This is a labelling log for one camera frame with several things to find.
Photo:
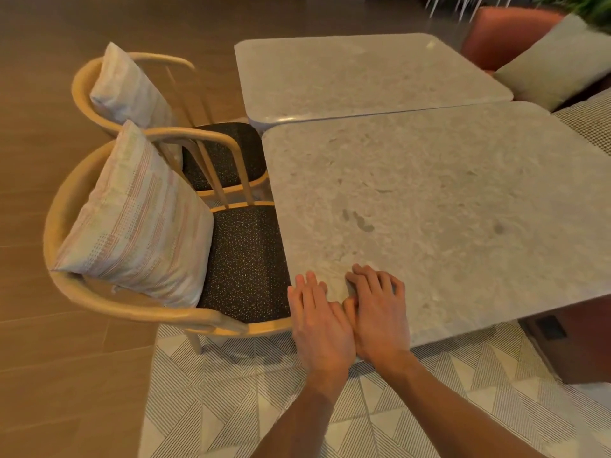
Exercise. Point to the plain grey-green cushion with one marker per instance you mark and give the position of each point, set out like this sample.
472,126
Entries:
553,66

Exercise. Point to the grey geometric patterned rug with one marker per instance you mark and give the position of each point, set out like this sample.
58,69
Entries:
215,405

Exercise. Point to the grey marble square table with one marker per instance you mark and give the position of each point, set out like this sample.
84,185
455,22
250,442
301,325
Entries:
453,209
353,76

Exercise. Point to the person's right middle finger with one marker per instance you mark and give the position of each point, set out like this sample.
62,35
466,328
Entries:
366,280

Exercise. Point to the person's left little finger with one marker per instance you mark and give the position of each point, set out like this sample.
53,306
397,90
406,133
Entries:
293,305

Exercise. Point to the person's right hand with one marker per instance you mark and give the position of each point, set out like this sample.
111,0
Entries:
382,324

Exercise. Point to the person's left forearm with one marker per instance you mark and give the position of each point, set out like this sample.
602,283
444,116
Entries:
300,419

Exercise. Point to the person's left middle finger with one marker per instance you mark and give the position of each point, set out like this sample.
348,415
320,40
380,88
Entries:
312,290

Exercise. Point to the white striped cushion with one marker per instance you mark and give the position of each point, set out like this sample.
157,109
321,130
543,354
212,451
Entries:
126,92
138,224

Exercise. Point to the checked grey cushion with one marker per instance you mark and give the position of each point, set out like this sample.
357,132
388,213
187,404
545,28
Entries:
589,121

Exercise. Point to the orange upholstered sofa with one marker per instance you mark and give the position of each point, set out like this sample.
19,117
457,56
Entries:
501,35

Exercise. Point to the person's right thumb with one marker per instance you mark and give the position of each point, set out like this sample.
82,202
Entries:
350,310

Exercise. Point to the person's left hand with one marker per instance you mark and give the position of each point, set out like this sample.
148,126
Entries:
322,336

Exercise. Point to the wooden chair with dark seat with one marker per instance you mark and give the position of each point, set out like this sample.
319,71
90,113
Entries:
224,152
243,262

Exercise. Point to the brown sofa base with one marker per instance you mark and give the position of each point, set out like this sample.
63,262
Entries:
587,343

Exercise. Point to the person's left thumb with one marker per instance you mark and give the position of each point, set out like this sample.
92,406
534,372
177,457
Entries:
340,314

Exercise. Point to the white metal chair legs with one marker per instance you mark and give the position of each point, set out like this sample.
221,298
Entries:
462,4

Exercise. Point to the person's right forearm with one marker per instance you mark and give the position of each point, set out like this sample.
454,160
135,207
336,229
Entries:
448,410

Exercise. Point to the green plant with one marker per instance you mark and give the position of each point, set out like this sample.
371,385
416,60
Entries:
585,7

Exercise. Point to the person's right little finger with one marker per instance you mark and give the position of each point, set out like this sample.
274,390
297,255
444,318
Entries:
398,290

